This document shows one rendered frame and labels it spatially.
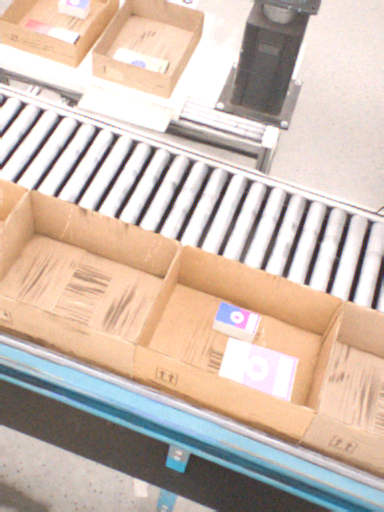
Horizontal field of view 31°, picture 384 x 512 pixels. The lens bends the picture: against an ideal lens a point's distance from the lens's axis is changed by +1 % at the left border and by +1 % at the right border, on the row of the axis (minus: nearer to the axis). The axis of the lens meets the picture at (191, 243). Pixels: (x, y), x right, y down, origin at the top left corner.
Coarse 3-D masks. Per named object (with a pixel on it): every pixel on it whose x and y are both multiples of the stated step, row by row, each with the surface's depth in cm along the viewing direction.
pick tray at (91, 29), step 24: (24, 0) 247; (48, 0) 257; (96, 0) 261; (0, 24) 235; (24, 24) 248; (72, 24) 250; (96, 24) 242; (24, 48) 239; (48, 48) 235; (72, 48) 231
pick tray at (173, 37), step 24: (144, 0) 253; (120, 24) 249; (144, 24) 255; (168, 24) 257; (192, 24) 254; (96, 48) 232; (144, 48) 247; (168, 48) 249; (192, 48) 245; (96, 72) 235; (120, 72) 231; (144, 72) 228; (168, 72) 241; (168, 96) 233
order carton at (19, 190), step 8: (0, 184) 167; (8, 184) 166; (16, 184) 165; (0, 192) 170; (8, 192) 168; (16, 192) 167; (24, 192) 165; (0, 200) 172; (8, 200) 171; (16, 200) 170; (0, 208) 175; (8, 208) 174; (0, 216) 177; (8, 216) 159; (0, 224) 177
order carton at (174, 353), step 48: (192, 288) 172; (240, 288) 165; (288, 288) 159; (144, 336) 150; (192, 336) 164; (288, 336) 167; (144, 384) 155; (192, 384) 147; (240, 384) 140; (288, 432) 148
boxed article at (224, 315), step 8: (224, 304) 165; (224, 312) 164; (232, 312) 164; (240, 312) 164; (248, 312) 164; (216, 320) 162; (224, 320) 162; (232, 320) 163; (240, 320) 163; (248, 320) 163; (256, 320) 163; (216, 328) 165; (224, 328) 164; (232, 328) 162; (240, 328) 162; (248, 328) 162; (256, 328) 162; (232, 336) 165; (240, 336) 164; (248, 336) 163
